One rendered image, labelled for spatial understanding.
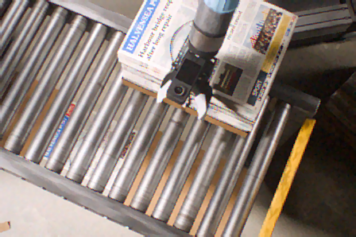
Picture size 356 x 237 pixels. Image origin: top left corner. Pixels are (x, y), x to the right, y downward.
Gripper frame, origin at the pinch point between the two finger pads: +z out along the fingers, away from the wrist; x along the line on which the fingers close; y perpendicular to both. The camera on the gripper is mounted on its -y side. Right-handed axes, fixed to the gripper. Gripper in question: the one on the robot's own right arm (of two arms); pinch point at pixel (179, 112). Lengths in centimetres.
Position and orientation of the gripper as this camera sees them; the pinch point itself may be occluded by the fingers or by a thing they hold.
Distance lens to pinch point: 126.4
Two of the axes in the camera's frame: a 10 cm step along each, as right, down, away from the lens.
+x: -9.1, -4.1, 0.8
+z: -2.4, 6.7, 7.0
